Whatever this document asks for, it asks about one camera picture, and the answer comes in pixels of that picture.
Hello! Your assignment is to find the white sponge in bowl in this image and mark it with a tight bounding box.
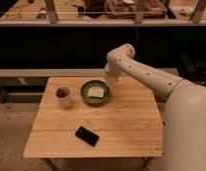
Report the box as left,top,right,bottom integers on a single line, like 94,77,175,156
88,87,104,98

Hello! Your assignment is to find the wooden folding table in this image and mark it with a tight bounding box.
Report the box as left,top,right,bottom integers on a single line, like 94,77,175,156
23,77,163,159

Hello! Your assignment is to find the black smartphone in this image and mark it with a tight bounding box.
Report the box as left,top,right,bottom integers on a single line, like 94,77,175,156
75,126,99,146

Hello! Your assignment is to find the green ceramic bowl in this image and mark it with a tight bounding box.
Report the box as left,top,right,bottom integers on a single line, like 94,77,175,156
80,80,110,105

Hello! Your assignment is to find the cluttered background workbench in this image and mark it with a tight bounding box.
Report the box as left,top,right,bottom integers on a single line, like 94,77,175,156
0,0,206,27

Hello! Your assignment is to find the white ceramic cup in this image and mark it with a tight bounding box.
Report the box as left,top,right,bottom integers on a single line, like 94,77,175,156
55,86,71,108

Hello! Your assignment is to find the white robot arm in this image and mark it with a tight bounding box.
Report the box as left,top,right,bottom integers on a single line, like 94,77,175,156
105,44,206,171

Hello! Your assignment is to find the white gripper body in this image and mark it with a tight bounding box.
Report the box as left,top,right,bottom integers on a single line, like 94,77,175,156
105,64,120,89

